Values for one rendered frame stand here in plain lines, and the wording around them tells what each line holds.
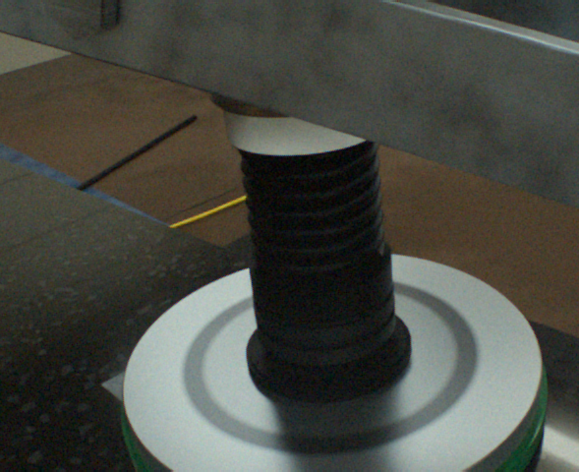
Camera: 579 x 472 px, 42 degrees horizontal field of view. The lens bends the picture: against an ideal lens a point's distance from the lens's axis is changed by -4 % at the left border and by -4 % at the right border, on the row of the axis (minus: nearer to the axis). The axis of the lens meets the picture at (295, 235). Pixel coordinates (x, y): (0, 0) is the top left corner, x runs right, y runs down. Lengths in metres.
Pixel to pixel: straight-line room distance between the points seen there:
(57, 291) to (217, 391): 0.21
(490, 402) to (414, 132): 0.15
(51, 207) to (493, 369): 0.44
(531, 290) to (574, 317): 0.16
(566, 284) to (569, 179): 1.94
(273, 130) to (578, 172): 0.12
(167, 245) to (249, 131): 0.28
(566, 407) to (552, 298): 1.73
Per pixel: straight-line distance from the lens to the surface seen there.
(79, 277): 0.57
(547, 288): 2.17
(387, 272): 0.36
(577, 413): 0.40
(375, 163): 0.34
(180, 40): 0.28
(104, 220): 0.65
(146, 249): 0.59
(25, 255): 0.63
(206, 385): 0.38
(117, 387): 0.44
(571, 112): 0.25
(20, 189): 0.77
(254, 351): 0.39
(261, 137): 0.31
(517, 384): 0.37
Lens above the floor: 1.12
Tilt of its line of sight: 27 degrees down
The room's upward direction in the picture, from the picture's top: 7 degrees counter-clockwise
